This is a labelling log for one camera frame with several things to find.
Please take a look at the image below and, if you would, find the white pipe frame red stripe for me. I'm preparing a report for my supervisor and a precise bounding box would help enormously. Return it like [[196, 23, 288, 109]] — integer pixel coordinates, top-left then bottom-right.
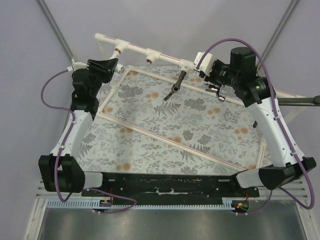
[[94, 33, 306, 173]]

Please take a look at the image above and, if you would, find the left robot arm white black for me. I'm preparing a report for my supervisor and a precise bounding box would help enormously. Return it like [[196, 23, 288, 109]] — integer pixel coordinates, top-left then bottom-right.
[[38, 57, 118, 193]]

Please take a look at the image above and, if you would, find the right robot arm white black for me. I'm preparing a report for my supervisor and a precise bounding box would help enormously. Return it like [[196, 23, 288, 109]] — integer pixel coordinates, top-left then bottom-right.
[[194, 47, 317, 190]]

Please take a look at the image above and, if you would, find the chrome faucet on mat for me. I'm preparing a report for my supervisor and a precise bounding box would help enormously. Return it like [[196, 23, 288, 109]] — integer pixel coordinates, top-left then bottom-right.
[[205, 83, 226, 102]]

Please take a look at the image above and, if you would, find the dark grey lever faucet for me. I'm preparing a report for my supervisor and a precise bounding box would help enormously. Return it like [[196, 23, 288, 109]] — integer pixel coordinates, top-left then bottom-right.
[[163, 70, 187, 101]]

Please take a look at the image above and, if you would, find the floral patterned table mat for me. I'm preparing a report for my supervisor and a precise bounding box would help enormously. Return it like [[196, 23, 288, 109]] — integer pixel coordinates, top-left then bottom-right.
[[77, 66, 271, 175]]

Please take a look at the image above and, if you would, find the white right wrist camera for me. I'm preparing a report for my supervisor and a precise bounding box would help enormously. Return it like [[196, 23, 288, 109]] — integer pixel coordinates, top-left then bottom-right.
[[193, 52, 217, 76]]

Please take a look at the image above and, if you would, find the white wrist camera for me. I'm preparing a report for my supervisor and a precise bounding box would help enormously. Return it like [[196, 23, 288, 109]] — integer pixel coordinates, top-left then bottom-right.
[[67, 57, 89, 72], [193, 52, 217, 76]]

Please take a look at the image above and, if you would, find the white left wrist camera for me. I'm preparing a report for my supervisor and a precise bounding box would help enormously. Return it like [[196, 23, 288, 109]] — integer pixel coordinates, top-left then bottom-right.
[[67, 57, 89, 72]]

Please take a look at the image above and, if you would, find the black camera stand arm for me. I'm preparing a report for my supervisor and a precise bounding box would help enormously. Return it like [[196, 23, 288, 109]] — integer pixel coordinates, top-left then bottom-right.
[[277, 95, 320, 107]]

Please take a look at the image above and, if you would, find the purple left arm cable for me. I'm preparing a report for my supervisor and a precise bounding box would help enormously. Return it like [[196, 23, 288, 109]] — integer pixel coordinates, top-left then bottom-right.
[[40, 68, 138, 215]]

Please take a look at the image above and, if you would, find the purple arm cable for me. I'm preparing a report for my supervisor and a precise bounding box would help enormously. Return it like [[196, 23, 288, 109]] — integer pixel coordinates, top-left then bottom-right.
[[40, 68, 138, 215], [198, 37, 315, 216]]

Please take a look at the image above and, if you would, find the white slotted cable duct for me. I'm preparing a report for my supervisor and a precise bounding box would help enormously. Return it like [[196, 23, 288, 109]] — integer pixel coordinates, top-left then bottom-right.
[[46, 198, 237, 209]]

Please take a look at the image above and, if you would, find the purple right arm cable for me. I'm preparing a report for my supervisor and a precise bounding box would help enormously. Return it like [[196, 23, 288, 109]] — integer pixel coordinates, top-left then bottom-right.
[[198, 37, 315, 216]]

